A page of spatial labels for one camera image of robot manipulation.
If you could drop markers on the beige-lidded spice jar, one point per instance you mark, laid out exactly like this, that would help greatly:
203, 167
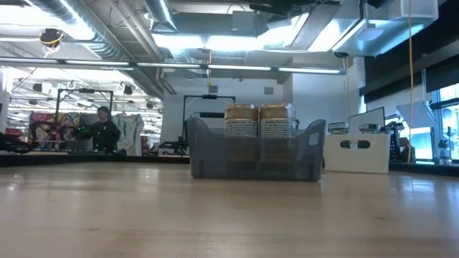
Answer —
279, 114
241, 114

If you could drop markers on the translucent grey plastic bin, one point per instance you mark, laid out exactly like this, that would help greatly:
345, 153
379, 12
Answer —
215, 161

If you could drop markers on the white plastic bin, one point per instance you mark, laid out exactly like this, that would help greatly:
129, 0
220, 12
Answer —
376, 157

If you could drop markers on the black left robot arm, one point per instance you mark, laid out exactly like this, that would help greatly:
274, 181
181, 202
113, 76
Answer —
14, 145

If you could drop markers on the long ceiling light strip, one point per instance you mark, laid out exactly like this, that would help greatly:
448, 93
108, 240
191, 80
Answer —
168, 65

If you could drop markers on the grey cover cloth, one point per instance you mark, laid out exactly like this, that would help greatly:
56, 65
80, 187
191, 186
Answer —
131, 132

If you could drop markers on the grey ceiling box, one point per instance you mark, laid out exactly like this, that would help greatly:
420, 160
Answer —
244, 21

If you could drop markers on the person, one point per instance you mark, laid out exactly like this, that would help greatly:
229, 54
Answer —
104, 134

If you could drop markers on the white-screen monitor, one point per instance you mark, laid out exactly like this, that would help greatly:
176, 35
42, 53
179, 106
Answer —
367, 116

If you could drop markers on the background robot with green lights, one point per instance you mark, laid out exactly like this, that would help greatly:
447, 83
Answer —
81, 133

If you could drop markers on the black equipment stand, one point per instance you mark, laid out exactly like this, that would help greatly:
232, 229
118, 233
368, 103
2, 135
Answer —
396, 143

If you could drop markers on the colourful patterned cloth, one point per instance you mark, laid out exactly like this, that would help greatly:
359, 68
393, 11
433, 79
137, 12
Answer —
46, 123

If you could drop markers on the white angled board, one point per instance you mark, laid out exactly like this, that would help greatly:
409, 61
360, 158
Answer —
416, 113

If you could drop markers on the red crates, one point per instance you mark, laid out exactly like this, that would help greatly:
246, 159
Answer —
16, 136

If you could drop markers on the clear water bottle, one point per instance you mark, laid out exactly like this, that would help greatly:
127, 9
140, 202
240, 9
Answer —
444, 154

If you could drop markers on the black gantry frame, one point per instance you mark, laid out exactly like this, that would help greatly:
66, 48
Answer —
86, 90
209, 96

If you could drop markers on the grey wall box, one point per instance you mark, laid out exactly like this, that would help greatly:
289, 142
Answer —
268, 90
213, 89

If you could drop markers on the spiral ventilation duct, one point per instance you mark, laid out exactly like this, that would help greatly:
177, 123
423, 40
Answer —
107, 46
161, 14

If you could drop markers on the rectangular metal duct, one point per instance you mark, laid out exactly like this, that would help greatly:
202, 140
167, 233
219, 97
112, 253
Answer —
387, 32

